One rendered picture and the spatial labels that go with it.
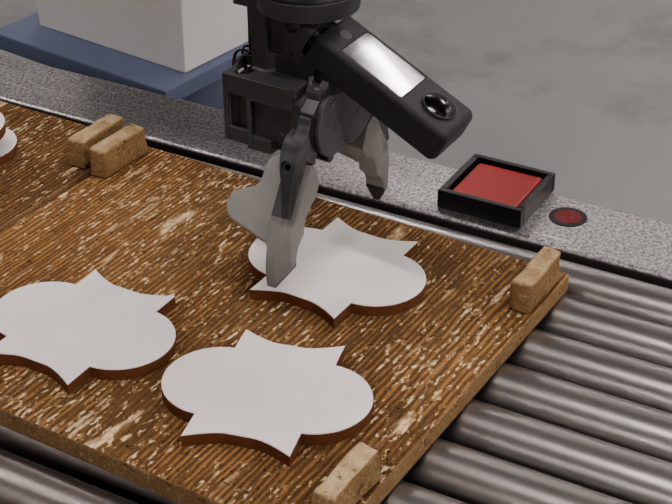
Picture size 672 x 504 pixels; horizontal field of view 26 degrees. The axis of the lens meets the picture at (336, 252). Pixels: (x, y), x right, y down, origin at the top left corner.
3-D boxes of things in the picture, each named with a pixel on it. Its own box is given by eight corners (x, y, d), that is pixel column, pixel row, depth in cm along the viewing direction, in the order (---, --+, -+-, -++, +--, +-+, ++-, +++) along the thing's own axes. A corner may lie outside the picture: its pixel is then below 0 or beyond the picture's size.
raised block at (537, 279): (540, 273, 110) (543, 242, 108) (562, 280, 109) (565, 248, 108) (506, 310, 106) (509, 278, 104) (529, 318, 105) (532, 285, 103)
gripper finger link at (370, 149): (342, 151, 117) (304, 92, 109) (406, 169, 114) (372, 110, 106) (325, 184, 116) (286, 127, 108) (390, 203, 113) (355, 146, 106)
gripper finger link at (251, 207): (219, 269, 105) (257, 147, 105) (288, 292, 103) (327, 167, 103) (197, 263, 103) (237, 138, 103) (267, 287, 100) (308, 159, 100)
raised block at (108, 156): (133, 148, 127) (130, 119, 126) (149, 153, 127) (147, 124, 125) (89, 176, 123) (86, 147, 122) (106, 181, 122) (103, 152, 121)
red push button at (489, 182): (478, 175, 127) (479, 161, 127) (542, 191, 125) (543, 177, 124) (449, 205, 123) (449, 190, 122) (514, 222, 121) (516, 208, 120)
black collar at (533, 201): (473, 169, 128) (474, 152, 128) (554, 190, 125) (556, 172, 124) (436, 207, 123) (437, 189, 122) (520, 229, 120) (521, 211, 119)
